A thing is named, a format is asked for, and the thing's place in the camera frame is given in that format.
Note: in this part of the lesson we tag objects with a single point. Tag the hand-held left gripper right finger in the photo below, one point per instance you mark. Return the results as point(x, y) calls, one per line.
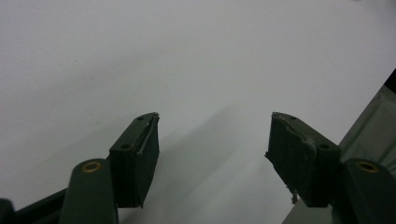
point(299, 161)

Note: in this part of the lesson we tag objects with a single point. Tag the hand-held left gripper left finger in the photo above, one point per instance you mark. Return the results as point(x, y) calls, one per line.
point(138, 168)

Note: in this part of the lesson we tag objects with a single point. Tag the grey cloth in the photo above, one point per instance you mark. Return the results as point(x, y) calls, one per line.
point(373, 130)

